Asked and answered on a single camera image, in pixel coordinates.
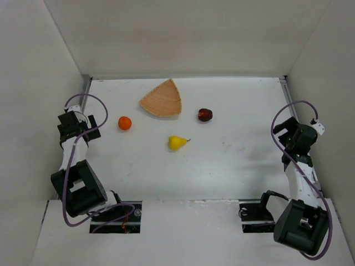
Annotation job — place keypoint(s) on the woven triangular fruit basket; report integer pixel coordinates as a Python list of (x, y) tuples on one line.
[(163, 101)]

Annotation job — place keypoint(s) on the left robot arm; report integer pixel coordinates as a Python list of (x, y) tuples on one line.
[(85, 193)]

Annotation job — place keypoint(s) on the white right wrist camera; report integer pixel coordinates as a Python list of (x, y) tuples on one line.
[(315, 123)]

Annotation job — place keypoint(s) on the fake dark red apple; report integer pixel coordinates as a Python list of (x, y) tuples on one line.
[(204, 115)]

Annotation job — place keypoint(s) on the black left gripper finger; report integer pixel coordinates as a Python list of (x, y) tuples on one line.
[(92, 121), (92, 135)]

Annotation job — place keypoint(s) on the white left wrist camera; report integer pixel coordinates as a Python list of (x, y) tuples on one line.
[(74, 108)]

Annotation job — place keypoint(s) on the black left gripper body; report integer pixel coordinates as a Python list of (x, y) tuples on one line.
[(80, 132)]

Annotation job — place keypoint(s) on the fake orange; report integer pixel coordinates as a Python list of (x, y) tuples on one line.
[(124, 123)]

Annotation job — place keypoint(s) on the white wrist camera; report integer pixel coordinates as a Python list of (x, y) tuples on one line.
[(315, 123), (74, 108)]

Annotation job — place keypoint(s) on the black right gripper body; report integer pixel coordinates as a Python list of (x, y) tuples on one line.
[(286, 133)]

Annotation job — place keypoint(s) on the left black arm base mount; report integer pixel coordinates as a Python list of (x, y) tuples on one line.
[(119, 220)]

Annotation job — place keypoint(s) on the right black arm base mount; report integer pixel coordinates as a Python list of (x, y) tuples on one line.
[(255, 217)]

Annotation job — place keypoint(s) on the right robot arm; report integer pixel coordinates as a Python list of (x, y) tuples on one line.
[(303, 224)]

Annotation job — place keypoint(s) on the fake yellow pear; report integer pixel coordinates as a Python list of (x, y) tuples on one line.
[(176, 142)]

